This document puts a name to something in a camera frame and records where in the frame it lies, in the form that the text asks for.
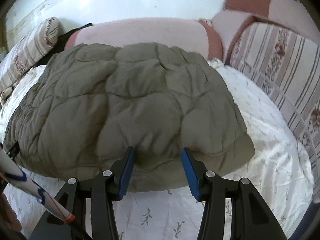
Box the olive green puffer jacket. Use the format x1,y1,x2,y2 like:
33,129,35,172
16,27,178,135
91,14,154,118
3,43,255,192

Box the white leaf-print duvet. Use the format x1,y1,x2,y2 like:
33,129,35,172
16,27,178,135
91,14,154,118
0,58,315,240

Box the black garment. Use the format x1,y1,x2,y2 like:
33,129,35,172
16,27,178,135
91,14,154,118
33,23,93,67

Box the striped floral pillow right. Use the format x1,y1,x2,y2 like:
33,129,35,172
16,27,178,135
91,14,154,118
230,23,319,203

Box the striped floral pillow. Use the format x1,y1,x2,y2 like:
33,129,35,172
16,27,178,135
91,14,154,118
230,23,319,203
1,17,60,92

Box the striped floral pillow left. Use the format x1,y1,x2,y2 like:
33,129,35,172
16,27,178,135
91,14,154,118
1,17,60,92

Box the pink and maroon bolster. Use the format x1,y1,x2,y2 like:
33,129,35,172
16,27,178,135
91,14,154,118
65,18,223,60

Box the pink maroon folded blanket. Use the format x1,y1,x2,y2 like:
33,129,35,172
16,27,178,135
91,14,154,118
212,0,319,64

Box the white red blue cable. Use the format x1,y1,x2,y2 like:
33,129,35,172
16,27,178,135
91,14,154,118
0,146,75,223

